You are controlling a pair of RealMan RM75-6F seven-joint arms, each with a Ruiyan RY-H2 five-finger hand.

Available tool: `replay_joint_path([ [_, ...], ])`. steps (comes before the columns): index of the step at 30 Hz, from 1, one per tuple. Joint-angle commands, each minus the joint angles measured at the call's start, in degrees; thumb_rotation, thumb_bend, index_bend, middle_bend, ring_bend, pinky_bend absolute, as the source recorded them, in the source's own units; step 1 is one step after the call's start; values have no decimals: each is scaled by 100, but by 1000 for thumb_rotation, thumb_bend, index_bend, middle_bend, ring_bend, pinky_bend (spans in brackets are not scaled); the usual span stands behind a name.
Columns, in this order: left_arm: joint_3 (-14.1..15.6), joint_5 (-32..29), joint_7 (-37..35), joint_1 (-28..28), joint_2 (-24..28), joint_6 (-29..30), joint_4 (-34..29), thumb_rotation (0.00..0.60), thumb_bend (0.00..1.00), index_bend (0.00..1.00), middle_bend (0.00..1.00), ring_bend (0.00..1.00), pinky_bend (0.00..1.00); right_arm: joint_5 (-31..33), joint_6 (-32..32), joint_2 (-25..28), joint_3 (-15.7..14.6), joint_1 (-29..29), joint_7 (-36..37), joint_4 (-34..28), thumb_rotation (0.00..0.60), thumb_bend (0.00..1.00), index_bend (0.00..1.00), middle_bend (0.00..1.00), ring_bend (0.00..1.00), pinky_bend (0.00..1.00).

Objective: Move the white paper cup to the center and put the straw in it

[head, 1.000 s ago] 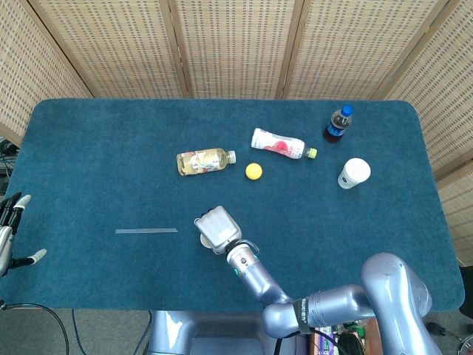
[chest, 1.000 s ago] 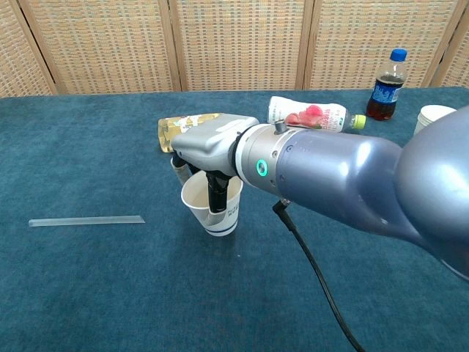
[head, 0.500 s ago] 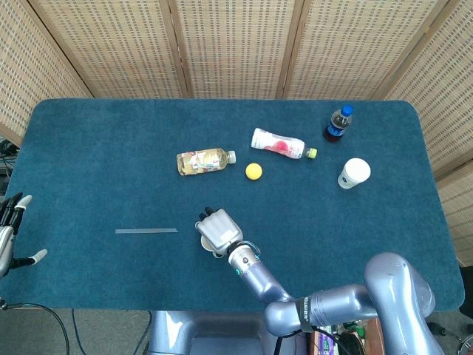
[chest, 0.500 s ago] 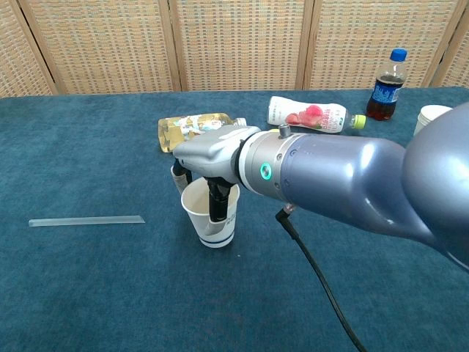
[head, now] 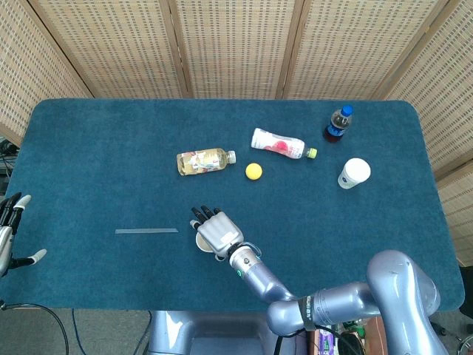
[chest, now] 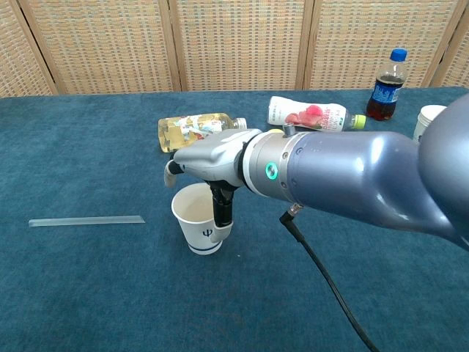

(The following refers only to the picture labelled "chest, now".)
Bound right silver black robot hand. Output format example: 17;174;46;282
163;128;263;245

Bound white cup with blue logo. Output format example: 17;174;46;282
171;183;235;256

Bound clear plastic strip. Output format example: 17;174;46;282
28;215;146;228

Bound yellow tea bottle, white cap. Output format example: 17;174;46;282
158;112;248;153

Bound pink label bottle, green cap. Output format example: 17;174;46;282
267;95;367;132

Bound woven bamboo folding screen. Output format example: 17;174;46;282
0;0;469;98

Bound cola bottle with blue cap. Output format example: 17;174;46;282
366;48;408;121

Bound blue table cloth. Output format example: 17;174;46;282
0;86;469;352

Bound stacked floral paper cups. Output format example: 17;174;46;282
413;104;448;143

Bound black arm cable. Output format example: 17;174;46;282
279;205;381;352

